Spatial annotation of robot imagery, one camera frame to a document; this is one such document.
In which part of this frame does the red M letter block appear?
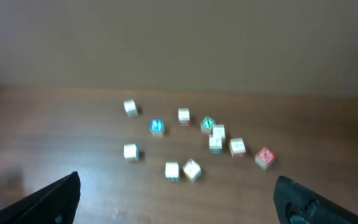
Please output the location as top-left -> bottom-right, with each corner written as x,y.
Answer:
254,147 -> 276,169

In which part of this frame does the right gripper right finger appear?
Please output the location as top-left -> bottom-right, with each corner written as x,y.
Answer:
273,175 -> 358,224

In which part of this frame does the top left wooden block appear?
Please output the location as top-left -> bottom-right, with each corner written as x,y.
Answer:
123,100 -> 139,117

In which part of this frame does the green N letter block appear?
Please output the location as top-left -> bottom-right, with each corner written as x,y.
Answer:
200,116 -> 216,135

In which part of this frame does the blue H letter block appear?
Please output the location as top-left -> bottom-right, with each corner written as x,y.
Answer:
124,144 -> 140,162

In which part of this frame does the yellow picture block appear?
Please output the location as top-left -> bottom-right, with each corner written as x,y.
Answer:
183,159 -> 201,182

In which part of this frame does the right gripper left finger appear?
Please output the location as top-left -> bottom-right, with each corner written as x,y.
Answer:
0,171 -> 81,224

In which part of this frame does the blue P letter block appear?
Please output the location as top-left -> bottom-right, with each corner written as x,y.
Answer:
150,119 -> 165,136

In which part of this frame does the green edged picture block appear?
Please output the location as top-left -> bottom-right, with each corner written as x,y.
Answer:
165,162 -> 180,182

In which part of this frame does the red edged top block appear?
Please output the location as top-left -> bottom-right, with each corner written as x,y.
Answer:
178,108 -> 191,126

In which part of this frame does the white picture block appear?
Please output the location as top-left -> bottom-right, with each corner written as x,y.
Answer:
213,124 -> 226,142

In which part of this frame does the red edged white block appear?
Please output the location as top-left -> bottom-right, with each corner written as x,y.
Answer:
229,138 -> 247,158

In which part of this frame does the green edged N block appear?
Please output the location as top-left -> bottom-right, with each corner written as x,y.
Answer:
209,135 -> 223,154

